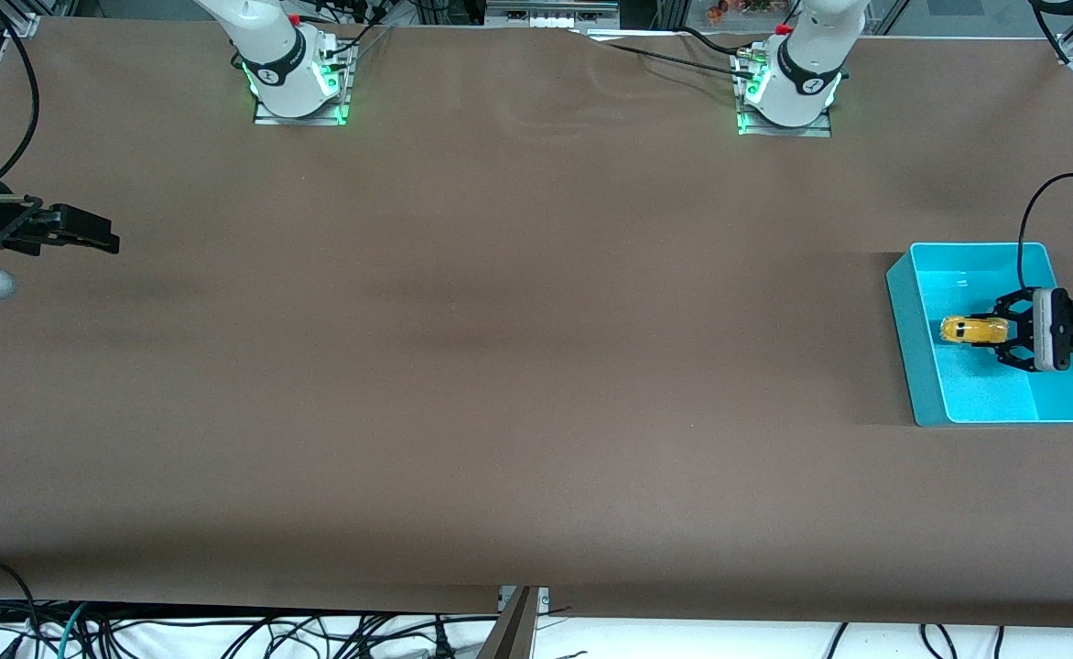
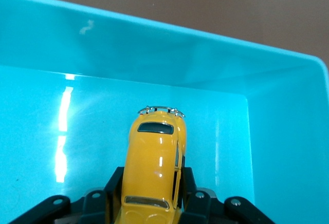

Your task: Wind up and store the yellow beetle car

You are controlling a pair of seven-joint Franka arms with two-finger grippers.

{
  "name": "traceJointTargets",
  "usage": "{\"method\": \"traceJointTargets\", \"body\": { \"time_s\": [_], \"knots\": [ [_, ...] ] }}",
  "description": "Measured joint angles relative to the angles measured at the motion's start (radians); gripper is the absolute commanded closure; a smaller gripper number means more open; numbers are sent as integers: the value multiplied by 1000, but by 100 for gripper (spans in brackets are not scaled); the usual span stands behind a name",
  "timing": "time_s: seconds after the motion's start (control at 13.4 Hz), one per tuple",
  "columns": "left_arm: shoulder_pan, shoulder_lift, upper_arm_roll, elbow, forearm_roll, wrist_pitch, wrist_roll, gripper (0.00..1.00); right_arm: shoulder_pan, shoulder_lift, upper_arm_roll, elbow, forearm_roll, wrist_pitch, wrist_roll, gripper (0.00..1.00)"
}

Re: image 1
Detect yellow beetle toy car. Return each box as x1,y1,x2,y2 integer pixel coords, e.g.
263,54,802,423
939,315,1011,348

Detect cyan plastic bin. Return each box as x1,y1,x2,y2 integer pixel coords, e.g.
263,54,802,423
885,242,1073,428

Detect orange background items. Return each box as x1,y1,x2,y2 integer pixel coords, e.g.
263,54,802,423
706,0,775,24

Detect brown table mat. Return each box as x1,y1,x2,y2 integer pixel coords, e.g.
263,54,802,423
0,16,1073,630

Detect white background device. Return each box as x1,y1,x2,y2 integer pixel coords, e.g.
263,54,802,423
484,0,622,30

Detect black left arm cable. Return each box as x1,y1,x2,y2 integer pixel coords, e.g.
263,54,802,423
1016,5,1073,287

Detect aluminium extrusion rail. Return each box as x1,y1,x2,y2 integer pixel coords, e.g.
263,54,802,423
0,0,43,39

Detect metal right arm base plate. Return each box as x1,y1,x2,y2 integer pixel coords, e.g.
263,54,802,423
253,41,351,126

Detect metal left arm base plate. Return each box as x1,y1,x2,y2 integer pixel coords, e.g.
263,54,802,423
735,50,833,138

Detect black base power cable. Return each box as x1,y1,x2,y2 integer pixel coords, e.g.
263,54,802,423
317,0,397,67

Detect teal floor cable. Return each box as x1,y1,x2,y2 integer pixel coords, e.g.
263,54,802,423
40,601,91,659

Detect short black tabletop cable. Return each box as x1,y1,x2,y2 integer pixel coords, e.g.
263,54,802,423
678,26,757,58

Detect long black tabletop cable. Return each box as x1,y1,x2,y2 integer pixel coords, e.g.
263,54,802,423
571,30,759,81

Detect tangled black floor cables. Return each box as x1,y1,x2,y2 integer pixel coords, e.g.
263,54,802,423
0,600,501,659

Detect metal table edge bracket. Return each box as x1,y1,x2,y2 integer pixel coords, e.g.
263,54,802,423
477,586,551,659

